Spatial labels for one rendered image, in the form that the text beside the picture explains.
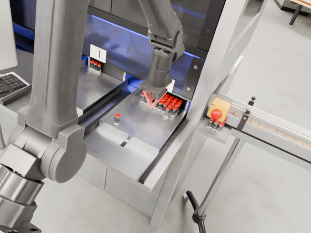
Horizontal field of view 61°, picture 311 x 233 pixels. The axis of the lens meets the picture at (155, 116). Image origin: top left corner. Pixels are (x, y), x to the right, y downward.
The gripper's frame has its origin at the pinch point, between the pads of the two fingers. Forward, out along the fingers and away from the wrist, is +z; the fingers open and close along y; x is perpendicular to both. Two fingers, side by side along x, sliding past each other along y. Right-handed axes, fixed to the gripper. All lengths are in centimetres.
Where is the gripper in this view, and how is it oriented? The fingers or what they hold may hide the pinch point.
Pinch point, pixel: (151, 105)
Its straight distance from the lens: 85.8
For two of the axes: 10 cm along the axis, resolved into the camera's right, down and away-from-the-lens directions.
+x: -8.7, -4.3, 2.5
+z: -1.9, 7.5, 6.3
